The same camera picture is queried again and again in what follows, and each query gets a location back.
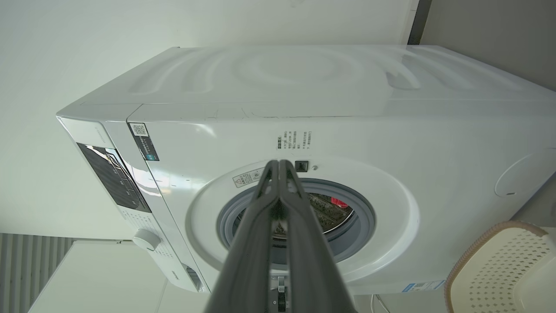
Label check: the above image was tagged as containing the cream perforated laundry basket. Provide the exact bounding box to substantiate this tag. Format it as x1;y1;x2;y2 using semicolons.
444;220;556;313

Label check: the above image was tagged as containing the white cable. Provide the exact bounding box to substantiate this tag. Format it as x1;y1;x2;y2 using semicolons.
371;294;390;313

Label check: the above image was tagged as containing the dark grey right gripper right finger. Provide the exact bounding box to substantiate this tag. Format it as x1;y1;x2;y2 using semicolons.
278;160;357;313

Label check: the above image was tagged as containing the grey ribbed radiator panel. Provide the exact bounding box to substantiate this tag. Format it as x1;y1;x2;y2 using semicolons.
0;233;76;313

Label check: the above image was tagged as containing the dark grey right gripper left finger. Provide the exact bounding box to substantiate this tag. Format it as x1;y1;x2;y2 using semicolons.
204;160;280;313

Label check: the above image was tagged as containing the white front-load washing machine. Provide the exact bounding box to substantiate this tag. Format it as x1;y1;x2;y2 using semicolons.
56;45;556;296

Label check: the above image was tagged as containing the white cabinet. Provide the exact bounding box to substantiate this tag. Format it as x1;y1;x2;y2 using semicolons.
27;240;209;313

